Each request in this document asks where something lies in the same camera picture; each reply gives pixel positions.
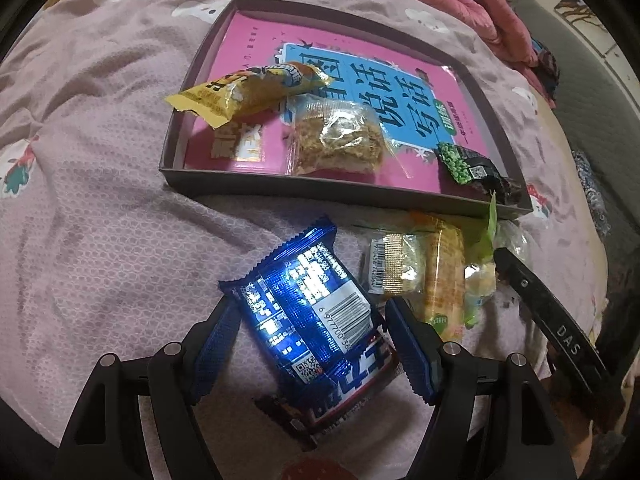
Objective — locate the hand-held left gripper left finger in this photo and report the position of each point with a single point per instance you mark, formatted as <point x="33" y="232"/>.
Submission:
<point x="217" y="350"/>

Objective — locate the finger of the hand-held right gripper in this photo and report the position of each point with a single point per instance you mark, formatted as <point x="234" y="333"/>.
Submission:
<point x="525" y="285"/>

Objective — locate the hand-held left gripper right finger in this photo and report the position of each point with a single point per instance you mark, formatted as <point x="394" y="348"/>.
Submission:
<point x="412" y="355"/>

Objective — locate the light green snack packet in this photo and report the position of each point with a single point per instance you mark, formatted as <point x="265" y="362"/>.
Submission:
<point x="480" y="280"/>

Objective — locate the black chocolate bar wrapper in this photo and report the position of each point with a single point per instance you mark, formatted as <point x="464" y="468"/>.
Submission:
<point x="360" y="385"/>

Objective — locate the orange cracker packet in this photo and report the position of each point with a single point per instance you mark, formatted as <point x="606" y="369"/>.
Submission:
<point x="445" y="280"/>

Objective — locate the clear pastry packet gold label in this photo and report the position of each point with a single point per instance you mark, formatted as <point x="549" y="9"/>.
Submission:
<point x="395" y="265"/>

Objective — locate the shiny blue snack packet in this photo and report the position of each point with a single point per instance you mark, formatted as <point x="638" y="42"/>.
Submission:
<point x="300" y="300"/>

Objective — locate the black green pea packet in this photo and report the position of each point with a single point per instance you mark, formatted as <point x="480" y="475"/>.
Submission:
<point x="465" y="165"/>

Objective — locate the dark grey shallow box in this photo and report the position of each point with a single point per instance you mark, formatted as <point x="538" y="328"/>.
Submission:
<point x="300" y="192"/>

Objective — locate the clear meat floss cake packet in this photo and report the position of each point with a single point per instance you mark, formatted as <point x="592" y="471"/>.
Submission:
<point x="335" y="140"/>

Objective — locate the long yellow snack packet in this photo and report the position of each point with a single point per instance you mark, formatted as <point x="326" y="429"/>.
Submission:
<point x="240" y="92"/>

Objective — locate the dark patterned cloth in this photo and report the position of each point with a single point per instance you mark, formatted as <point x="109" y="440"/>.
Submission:
<point x="590" y="190"/>

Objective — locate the beige bed sheet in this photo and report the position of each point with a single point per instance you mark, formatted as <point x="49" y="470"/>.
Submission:
<point x="560" y="160"/>

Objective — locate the lilac printed blanket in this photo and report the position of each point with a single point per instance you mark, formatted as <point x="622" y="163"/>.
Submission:
<point x="100" y="210"/>

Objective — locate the grey quilted headboard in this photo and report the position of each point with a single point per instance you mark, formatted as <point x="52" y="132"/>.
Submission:
<point x="590" y="110"/>

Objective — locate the colourful striped clothing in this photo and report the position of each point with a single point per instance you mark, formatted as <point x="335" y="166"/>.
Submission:
<point x="545" y="60"/>

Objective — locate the pink quilt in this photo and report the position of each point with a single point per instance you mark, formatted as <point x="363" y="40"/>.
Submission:
<point x="480" y="0"/>

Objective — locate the pink and blue book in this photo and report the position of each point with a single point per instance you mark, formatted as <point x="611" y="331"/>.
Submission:
<point x="240" y="45"/>

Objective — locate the tree wall picture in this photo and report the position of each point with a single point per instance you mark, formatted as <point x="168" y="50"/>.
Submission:
<point x="575" y="10"/>

